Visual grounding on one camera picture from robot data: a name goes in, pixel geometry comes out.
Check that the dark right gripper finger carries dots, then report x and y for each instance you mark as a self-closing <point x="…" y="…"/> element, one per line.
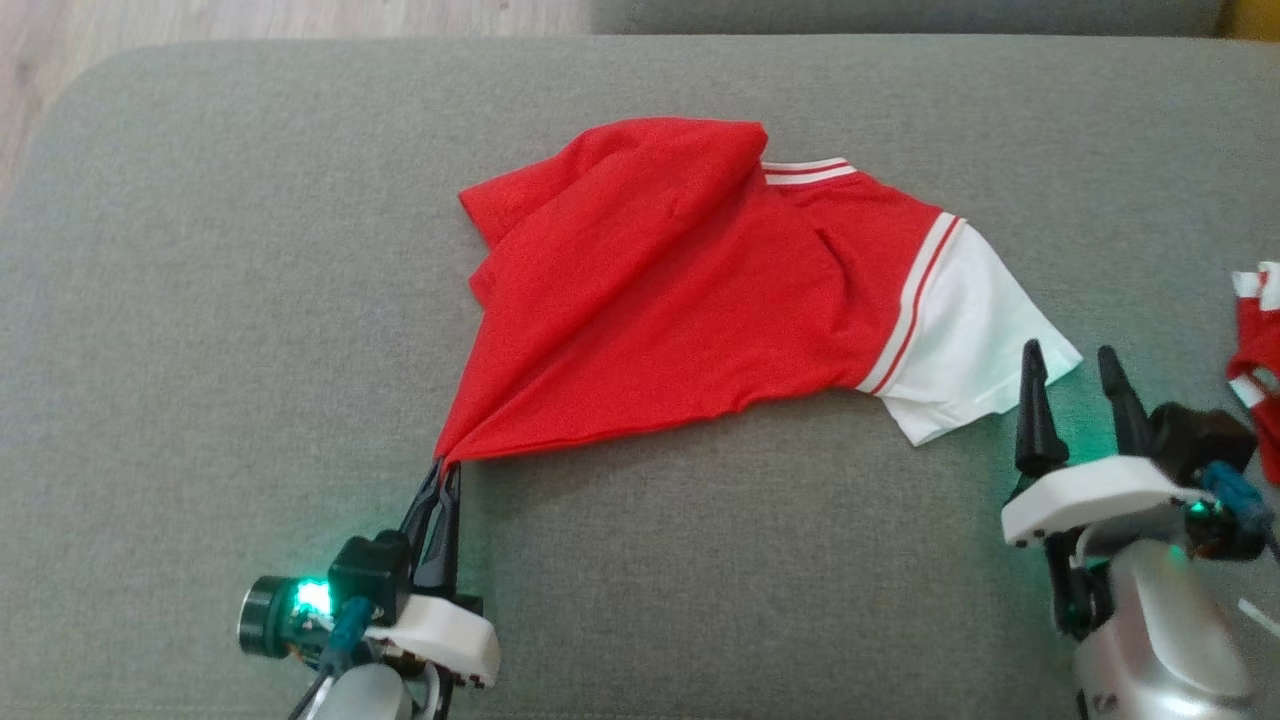
<point x="1038" y="430"/>
<point x="1130" y="420"/>

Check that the mustard yellow cushion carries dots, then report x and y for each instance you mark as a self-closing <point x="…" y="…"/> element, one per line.
<point x="1250" y="15"/>

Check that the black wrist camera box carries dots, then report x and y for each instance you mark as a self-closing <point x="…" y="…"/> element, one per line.
<point x="370" y="575"/>
<point x="1200" y="440"/>

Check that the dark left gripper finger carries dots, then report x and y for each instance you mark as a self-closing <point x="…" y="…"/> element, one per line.
<point x="422" y="510"/>
<point x="445" y="550"/>

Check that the small grey sofa cushion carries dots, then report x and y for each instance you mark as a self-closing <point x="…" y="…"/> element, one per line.
<point x="900" y="15"/>

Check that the large grey sofa seat cushion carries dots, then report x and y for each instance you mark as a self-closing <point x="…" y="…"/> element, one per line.
<point x="250" y="300"/>

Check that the red jersey with white sleeves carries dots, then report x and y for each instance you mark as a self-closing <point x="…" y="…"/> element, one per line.
<point x="650" y="300"/>

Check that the red shorts with white waistband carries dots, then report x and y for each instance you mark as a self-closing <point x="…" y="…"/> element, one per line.
<point x="1262" y="340"/>

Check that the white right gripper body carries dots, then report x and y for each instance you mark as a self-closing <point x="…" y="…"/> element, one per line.
<point x="1090" y="495"/>

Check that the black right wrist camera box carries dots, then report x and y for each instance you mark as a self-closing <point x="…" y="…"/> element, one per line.
<point x="1200" y="440"/>

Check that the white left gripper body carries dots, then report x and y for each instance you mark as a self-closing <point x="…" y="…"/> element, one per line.
<point x="450" y="635"/>

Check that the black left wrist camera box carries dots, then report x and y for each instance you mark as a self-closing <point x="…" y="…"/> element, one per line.
<point x="370" y="575"/>

